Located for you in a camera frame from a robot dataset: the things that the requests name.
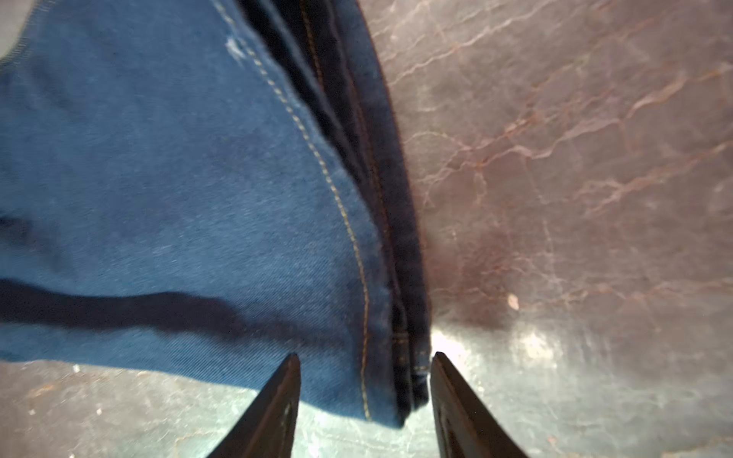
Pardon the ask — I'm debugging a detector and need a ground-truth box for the blue denim skirt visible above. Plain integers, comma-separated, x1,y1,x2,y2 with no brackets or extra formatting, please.
1,0,431,427

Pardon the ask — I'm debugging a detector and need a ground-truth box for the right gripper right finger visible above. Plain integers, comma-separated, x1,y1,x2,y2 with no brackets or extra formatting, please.
429,352,527,458

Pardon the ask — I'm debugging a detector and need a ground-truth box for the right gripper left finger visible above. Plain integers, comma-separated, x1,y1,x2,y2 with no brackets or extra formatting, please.
208,353,302,458

